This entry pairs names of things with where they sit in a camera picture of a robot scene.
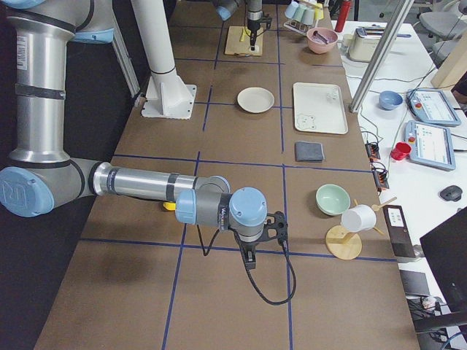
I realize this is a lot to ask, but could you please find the cream toaster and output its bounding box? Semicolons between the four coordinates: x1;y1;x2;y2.
347;26;385;63

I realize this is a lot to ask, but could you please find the light blue cup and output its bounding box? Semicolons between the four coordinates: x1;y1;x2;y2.
285;1;299;19

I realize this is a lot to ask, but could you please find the wooden mug stand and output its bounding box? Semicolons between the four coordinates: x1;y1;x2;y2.
325;197;397;260

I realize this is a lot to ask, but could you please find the white wire cup rack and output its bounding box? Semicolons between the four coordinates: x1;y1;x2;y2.
283;19;311;36

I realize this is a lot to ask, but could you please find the pink bowl with ice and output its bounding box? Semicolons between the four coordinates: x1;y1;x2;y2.
306;27;338;54

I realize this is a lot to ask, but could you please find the white mug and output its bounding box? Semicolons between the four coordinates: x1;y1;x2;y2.
341;204;377;233

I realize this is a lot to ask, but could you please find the grey folded cloth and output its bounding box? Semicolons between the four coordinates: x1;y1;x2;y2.
295;141;325;163

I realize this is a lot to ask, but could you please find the white bear tray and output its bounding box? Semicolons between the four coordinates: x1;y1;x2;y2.
293;82;348;135

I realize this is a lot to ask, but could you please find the black computer mouse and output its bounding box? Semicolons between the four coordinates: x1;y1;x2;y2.
439;185;463;202

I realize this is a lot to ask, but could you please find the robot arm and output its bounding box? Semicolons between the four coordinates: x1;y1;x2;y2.
1;1;287;270
211;0;272;51

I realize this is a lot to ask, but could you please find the yellow plastic knife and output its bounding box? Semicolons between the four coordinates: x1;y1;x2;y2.
239;27;247;42

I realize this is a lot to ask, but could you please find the red bottle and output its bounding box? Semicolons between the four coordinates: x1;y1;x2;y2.
334;0;352;33

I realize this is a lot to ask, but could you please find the bamboo cutting board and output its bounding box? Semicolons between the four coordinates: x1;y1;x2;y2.
224;26;263;56

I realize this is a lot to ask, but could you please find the yellow cup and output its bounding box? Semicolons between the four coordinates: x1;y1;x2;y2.
314;4;324;22

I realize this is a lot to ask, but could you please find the mint green cup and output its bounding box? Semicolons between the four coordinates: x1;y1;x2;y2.
293;4;307;23

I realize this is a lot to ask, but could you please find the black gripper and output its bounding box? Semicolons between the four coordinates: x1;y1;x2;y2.
246;10;272;50
233;211;288;271

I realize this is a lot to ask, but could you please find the white mounting post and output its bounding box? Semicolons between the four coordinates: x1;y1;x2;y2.
131;0;197;120

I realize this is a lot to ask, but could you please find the red cup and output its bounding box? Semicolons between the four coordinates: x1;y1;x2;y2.
390;141;412;160

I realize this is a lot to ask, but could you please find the blue bowl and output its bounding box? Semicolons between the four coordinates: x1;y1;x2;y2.
379;90;404;111

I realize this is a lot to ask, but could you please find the mint green bowl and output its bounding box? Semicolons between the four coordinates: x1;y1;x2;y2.
315;184;350;216

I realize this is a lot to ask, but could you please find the black remote box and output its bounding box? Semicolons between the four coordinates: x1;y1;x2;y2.
383;205;425;263

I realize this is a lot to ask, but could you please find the aluminium frame post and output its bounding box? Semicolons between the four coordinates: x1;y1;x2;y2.
349;0;414;113

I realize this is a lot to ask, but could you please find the teach pendant tablet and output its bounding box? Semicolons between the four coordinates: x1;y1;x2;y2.
406;88;461;127
404;120;456;171

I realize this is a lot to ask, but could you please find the grey cup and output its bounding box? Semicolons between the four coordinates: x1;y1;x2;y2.
301;7;315;26

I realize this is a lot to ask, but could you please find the cream round plate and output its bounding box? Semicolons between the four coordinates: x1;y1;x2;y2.
236;87;274;114

